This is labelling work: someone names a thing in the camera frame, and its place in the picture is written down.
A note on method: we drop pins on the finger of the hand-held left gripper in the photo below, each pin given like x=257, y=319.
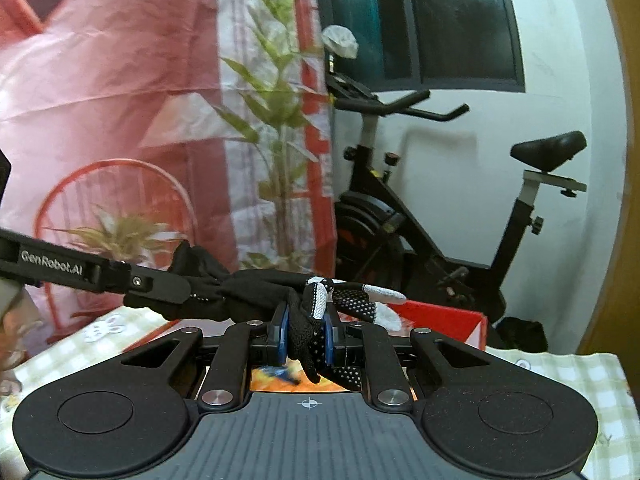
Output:
x=150, y=282

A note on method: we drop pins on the dark framed window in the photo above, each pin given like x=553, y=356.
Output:
x=450, y=20

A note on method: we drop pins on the black bag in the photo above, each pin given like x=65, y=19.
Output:
x=520, y=335

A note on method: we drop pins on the red printed backdrop cloth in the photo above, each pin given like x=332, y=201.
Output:
x=125, y=85

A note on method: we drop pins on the red cardboard box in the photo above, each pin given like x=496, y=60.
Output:
x=450, y=327

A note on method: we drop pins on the green checked tablecloth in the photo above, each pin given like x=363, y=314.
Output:
x=575, y=375

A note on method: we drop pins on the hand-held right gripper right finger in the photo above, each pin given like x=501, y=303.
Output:
x=331, y=345

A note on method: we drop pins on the white plastic bag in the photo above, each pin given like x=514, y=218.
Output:
x=340, y=40

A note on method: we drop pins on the black exercise bike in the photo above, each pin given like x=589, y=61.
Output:
x=365, y=220

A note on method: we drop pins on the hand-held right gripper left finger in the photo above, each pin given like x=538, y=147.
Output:
x=282, y=332

